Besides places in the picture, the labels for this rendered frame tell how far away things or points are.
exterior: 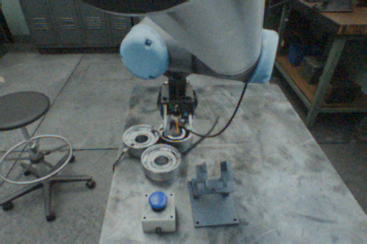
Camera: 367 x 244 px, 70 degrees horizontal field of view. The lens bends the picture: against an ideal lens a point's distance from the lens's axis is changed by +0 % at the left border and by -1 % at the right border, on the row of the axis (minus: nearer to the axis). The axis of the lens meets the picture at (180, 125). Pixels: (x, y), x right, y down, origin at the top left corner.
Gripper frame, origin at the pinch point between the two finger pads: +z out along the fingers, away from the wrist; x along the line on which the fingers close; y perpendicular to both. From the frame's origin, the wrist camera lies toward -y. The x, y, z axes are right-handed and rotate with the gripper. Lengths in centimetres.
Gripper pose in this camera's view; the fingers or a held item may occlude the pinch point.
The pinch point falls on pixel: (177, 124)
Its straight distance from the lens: 70.6
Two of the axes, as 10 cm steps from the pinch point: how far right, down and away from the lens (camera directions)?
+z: 0.1, 7.0, 7.1
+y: 0.3, 7.1, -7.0
